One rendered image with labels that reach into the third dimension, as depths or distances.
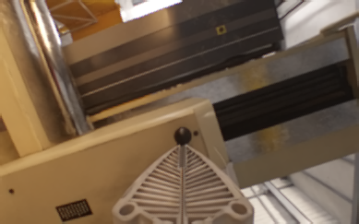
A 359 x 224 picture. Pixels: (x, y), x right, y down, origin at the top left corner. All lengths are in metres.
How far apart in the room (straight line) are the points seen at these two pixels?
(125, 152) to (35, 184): 0.24
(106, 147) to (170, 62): 0.75
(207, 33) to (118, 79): 0.67
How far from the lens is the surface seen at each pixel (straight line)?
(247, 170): 1.18
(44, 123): 0.84
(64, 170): 0.42
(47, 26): 0.96
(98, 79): 1.12
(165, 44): 1.01
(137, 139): 0.31
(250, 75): 1.05
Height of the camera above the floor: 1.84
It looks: 3 degrees down
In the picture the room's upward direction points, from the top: 72 degrees clockwise
